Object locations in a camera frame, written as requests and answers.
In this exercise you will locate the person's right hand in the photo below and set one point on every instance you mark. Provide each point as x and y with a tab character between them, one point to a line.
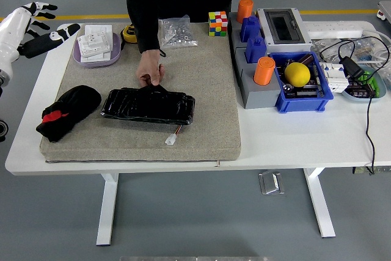
149	65

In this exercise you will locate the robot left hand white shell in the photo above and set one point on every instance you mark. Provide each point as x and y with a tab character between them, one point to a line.
10	35

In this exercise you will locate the black rag with red patch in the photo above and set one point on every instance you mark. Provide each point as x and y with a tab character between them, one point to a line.
79	99

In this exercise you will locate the person's right forearm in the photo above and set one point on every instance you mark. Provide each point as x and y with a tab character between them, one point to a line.
148	35

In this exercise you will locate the purple tray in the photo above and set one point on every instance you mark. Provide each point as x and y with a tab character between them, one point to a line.
115	56

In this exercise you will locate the yellow tape measure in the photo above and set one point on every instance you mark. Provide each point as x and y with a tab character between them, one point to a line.
129	33

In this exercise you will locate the clear bag of screws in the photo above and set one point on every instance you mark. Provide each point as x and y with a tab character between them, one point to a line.
178	35

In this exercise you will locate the grey-brown mat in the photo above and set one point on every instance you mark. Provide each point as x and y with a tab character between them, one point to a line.
207	105

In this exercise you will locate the multicolour puzzle cube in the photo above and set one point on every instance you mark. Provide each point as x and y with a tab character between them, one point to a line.
218	24

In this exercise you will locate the blue block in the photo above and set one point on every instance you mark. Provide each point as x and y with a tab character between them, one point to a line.
249	30
256	50

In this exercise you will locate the orange cylinder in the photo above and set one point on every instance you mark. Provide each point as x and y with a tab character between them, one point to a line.
263	71
245	10

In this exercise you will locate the grey peg holder block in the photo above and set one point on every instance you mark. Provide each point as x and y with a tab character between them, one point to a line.
259	96

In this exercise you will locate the shiny metal ball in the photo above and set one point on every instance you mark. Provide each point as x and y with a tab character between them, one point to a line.
287	89

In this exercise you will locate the white electrical box dark window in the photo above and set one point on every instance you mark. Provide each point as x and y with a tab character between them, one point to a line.
284	25

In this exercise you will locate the yellow ball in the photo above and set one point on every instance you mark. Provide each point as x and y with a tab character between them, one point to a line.
297	74

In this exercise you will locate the white table leg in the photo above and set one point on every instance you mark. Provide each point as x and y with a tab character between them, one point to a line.
320	206
107	209

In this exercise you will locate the brown capacitor cylinder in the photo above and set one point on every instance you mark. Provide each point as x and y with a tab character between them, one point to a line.
306	58

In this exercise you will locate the blue plastic bin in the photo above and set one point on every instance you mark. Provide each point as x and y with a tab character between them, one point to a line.
302	103

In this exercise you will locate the dark circuit board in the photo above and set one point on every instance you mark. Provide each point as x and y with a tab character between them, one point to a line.
308	92

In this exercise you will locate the metal floor plate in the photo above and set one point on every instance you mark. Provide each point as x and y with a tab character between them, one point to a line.
271	183

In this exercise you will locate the clear bag of white parts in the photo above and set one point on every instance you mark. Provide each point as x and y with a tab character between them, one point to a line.
331	47

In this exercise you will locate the white circuit breaker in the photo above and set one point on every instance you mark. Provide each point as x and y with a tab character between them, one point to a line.
334	81

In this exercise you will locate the white power strip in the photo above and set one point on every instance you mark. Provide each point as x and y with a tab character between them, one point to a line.
336	28

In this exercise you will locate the black power adapter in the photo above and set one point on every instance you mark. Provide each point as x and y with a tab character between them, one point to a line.
352	68

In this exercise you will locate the dark circuit module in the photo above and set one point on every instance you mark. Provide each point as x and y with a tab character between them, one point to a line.
360	92

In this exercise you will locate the clear bag of blue parts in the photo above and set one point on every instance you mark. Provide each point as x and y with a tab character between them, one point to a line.
365	50

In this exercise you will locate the green plastic parts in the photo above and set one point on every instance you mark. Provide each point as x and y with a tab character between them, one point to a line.
368	77

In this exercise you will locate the light blue dish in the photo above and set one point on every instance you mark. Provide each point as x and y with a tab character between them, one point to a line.
381	90

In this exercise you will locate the grey metal cart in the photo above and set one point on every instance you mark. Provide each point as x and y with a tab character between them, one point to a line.
385	8

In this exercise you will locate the white wall switch panel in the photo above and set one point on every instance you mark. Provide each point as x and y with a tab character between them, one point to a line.
93	44
97	57
97	28

